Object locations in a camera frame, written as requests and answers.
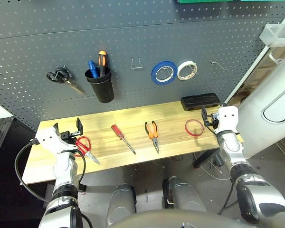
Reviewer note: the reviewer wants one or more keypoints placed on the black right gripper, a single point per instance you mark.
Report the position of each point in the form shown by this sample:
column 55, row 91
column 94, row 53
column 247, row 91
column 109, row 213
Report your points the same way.
column 212, row 121

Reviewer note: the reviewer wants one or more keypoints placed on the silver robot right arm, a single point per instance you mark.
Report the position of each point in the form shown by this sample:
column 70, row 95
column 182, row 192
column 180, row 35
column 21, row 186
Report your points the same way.
column 251, row 190

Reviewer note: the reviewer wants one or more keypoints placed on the orange black needle-nose pliers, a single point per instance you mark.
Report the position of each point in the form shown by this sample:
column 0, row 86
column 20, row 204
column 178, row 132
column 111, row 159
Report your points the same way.
column 152, row 133

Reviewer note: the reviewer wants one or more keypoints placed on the red tape roll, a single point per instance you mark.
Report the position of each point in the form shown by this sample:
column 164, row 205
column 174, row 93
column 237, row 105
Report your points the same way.
column 186, row 128

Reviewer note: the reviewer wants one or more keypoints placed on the green storage bin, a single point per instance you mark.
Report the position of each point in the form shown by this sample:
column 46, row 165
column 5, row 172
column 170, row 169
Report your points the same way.
column 204, row 1

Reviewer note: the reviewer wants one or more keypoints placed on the blue tape roll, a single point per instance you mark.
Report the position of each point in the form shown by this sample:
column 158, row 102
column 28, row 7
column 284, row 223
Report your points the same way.
column 154, row 74

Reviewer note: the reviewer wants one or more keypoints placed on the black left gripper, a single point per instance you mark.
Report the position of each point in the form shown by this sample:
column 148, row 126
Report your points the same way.
column 70, row 137

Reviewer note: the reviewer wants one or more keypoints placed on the black plastic tool case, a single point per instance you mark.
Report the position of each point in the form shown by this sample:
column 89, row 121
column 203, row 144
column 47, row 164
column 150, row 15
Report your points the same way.
column 199, row 101

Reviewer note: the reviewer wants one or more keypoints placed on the grey robot torso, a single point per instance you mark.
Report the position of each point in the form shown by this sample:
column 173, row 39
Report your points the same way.
column 180, row 219

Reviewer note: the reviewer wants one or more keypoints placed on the black cabinet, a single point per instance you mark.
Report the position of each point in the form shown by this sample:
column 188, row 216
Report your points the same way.
column 0, row 140

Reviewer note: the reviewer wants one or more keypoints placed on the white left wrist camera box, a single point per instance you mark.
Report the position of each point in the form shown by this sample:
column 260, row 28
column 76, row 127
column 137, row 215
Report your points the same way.
column 47, row 137

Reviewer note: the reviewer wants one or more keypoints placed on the silver robot left leg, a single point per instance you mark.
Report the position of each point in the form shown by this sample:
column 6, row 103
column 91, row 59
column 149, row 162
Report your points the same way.
column 121, row 202

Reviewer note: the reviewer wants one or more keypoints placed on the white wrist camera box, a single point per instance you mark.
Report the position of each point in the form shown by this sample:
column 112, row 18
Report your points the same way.
column 47, row 137
column 228, row 118

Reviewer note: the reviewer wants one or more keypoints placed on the silver robot right leg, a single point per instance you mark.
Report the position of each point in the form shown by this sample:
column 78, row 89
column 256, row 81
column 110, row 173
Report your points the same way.
column 185, row 194

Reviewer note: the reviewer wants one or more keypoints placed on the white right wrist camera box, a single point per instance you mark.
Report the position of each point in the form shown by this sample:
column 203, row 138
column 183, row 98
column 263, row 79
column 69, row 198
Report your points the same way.
column 228, row 118

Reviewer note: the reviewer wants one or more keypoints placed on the black plastic cup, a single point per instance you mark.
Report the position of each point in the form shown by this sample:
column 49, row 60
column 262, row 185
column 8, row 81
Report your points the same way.
column 102, row 88

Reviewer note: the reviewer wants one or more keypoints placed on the white tape roll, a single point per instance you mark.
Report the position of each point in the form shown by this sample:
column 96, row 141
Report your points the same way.
column 179, row 71

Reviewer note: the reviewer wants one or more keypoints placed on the white plastic hook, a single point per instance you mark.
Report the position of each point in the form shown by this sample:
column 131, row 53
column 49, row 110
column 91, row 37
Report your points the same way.
column 274, row 59

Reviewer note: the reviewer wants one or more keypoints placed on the black table leg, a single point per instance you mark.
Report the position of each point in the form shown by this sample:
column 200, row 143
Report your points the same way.
column 204, row 158

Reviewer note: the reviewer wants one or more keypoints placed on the silver robot leg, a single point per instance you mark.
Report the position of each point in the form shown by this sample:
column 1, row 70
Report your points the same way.
column 121, row 202
column 185, row 194

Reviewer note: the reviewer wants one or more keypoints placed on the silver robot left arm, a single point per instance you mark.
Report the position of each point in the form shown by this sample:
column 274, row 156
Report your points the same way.
column 64, row 171

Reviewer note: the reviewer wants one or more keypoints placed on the translucent plastic bin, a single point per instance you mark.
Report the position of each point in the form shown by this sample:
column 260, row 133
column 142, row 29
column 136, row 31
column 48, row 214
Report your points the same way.
column 275, row 35

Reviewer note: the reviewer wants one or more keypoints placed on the white pegboard frame post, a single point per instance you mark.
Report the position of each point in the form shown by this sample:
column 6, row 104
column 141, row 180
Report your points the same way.
column 251, row 69

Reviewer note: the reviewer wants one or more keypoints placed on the dark grey pegboard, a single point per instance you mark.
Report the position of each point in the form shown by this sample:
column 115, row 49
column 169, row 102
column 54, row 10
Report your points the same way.
column 133, row 35

